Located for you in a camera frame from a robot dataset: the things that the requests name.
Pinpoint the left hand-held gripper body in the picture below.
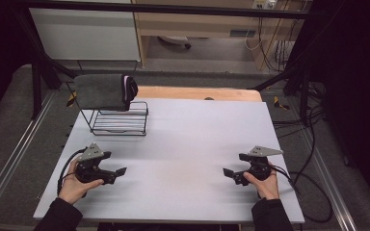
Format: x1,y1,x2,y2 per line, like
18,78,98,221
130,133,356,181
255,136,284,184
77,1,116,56
74,142,117,186

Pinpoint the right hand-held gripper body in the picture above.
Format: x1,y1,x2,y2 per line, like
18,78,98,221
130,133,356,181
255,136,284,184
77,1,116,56
233,145,284,187

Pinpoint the black wire rack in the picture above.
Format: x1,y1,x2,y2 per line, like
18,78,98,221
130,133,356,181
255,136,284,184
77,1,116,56
66,81,149,137

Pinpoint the grey towel with black trim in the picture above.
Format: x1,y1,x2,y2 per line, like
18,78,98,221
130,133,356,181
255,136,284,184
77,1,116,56
72,73,139,113

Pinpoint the person's right hand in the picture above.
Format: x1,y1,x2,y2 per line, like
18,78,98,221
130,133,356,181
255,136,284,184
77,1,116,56
243,162,280,201

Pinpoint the person's left hand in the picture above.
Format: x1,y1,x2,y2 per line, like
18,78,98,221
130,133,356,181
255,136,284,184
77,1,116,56
58,159,105,206

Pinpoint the yellow black tape mark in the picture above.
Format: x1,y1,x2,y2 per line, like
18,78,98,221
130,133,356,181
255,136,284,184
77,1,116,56
273,95,290,111
66,90,78,108

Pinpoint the wooden table board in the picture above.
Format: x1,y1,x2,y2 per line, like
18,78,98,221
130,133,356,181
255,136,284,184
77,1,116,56
134,85,264,103

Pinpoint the black metal stand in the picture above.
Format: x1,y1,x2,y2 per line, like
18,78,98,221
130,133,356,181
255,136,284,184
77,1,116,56
28,60,78,120
252,63,313,127

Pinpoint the white cabinet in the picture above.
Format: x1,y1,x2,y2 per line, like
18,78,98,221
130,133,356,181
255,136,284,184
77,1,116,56
28,7,142,63

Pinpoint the office chair base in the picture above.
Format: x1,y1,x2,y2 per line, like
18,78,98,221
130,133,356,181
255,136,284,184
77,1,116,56
157,35,193,50

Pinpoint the light wooden desk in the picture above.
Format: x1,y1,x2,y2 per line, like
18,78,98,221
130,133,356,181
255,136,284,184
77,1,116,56
130,0,306,70

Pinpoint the white power strip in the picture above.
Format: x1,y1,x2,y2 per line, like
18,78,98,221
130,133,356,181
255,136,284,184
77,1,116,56
251,0,278,11

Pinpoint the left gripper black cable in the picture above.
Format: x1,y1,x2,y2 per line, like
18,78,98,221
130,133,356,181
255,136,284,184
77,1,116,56
56,147,88,197

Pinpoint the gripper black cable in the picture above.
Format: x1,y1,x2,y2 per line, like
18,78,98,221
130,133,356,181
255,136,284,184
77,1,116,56
56,147,88,197
269,165,333,224

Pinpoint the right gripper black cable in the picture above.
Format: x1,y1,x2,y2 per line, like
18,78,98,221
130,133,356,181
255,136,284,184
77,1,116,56
269,165,333,224

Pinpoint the aluminium floor rail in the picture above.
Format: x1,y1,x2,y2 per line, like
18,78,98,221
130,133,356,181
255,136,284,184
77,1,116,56
0,90,58,219
297,127,358,231

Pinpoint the bundle of black floor cables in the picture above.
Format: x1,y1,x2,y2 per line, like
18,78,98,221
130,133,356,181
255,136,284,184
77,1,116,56
272,80,329,146

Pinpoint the white cable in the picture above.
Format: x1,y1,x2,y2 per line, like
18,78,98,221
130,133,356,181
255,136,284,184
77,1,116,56
244,28,263,52

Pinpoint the black metal frame bar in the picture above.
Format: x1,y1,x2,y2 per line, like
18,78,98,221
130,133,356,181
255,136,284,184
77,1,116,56
21,0,313,20

